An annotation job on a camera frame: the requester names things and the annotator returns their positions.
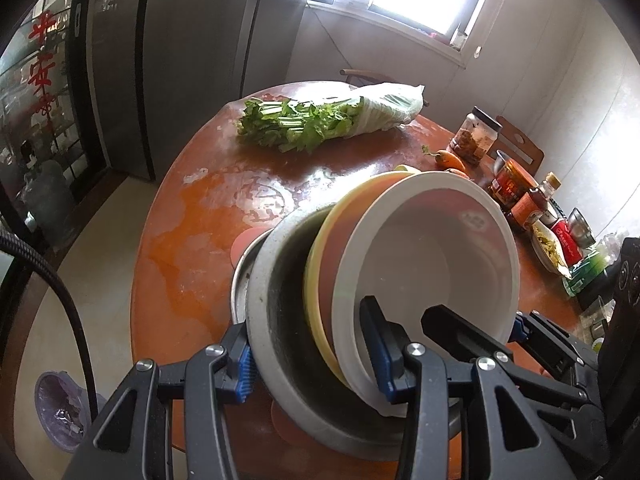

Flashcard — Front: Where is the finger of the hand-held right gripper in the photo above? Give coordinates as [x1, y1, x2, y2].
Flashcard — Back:
[510, 311, 598, 396]
[421, 304, 608, 480]

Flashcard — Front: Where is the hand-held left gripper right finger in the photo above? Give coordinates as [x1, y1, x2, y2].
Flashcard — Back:
[359, 296, 576, 480]

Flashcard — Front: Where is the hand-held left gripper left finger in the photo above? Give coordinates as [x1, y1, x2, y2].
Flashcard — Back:
[75, 323, 258, 480]

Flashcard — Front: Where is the red bowl white inside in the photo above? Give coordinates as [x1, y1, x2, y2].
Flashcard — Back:
[331, 171, 521, 418]

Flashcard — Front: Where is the deep steel bowl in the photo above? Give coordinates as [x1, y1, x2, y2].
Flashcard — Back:
[246, 204, 463, 461]

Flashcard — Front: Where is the shallow steel plate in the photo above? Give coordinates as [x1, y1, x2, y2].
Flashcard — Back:
[230, 235, 268, 326]

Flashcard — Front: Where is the pink crab-shaped plate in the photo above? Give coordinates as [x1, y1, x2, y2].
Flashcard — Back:
[231, 226, 311, 447]

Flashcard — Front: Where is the yellow bowl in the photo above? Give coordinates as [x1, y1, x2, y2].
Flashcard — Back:
[303, 164, 423, 388]

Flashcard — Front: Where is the small glass cup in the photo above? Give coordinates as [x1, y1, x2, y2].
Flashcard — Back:
[581, 296, 608, 328]

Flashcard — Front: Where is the green plastic bottle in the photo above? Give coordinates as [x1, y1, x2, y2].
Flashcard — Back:
[562, 247, 613, 297]

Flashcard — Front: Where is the white dish with food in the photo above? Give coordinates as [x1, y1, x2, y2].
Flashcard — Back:
[530, 222, 573, 278]

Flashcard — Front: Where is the red packet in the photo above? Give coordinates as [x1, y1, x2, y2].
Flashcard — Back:
[550, 220, 588, 266]

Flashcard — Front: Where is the small steel bowl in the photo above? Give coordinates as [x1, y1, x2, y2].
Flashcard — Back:
[567, 208, 596, 248]

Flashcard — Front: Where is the white patterned bowl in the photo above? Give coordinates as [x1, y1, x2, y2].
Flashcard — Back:
[537, 200, 566, 226]

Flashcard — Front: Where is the brown sauce bottle yellow cap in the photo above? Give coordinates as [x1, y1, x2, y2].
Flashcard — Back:
[510, 172, 562, 233]

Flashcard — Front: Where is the red sauce jar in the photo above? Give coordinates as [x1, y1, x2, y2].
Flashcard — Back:
[487, 159, 538, 211]

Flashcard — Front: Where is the brown wooden chair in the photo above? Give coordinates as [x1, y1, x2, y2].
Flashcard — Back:
[492, 116, 545, 176]

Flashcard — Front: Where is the clear jar black lid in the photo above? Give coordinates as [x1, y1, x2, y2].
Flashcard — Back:
[447, 106, 503, 168]

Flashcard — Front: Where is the trash bin with purple bag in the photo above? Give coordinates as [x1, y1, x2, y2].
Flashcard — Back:
[34, 370, 93, 453]

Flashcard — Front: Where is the celery in plastic bag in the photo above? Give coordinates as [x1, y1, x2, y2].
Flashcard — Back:
[236, 81, 426, 155]

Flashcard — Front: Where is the grey gas cylinder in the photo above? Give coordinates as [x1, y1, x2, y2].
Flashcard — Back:
[25, 160, 76, 241]

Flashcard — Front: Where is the dark wooden chair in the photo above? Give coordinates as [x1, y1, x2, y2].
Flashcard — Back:
[340, 68, 386, 86]

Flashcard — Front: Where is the grey refrigerator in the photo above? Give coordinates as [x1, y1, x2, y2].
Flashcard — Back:
[75, 0, 301, 183]

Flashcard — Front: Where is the glass door with red decal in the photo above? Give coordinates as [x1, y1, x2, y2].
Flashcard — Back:
[0, 0, 108, 241]

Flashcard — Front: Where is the black cable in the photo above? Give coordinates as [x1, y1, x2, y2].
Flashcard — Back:
[0, 225, 101, 411]

